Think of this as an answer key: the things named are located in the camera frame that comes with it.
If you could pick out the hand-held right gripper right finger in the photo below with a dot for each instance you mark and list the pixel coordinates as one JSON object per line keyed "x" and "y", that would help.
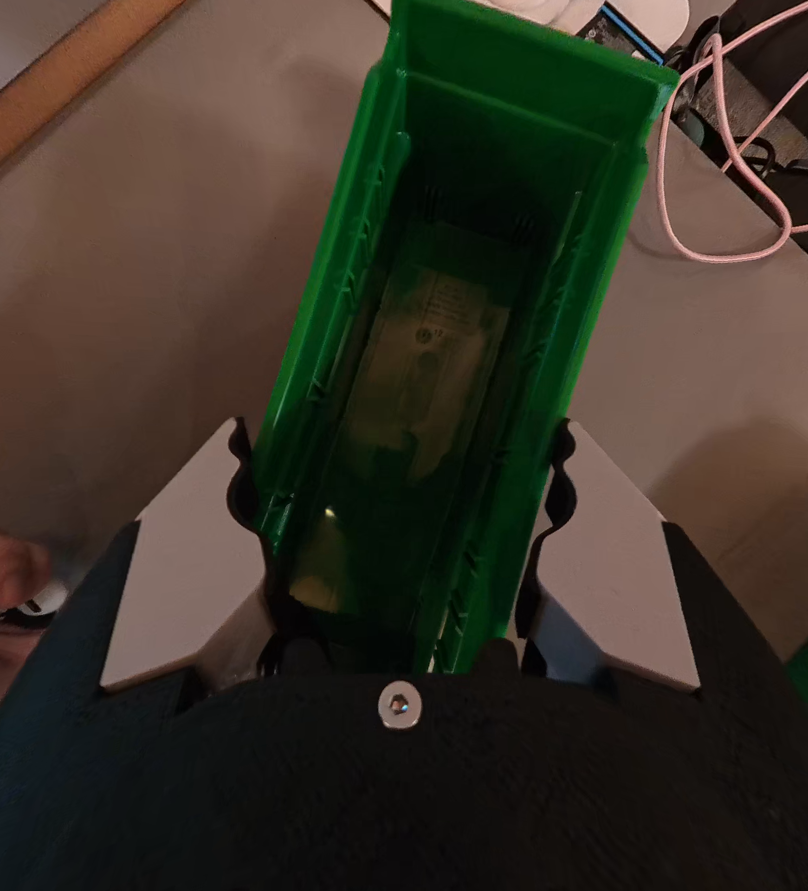
{"x": 612, "y": 557}

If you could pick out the black box with blue edge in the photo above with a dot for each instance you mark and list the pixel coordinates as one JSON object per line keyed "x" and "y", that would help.
{"x": 619, "y": 35}

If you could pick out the white document stand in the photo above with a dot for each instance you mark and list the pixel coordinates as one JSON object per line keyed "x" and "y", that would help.
{"x": 654, "y": 21}

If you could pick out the wood-edged side table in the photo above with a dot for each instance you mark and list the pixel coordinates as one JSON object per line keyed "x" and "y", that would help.
{"x": 62, "y": 76}

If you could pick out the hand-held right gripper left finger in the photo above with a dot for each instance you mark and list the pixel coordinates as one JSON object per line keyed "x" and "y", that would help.
{"x": 188, "y": 557}

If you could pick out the person's left hand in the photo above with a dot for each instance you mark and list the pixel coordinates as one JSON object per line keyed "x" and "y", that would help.
{"x": 7, "y": 564}

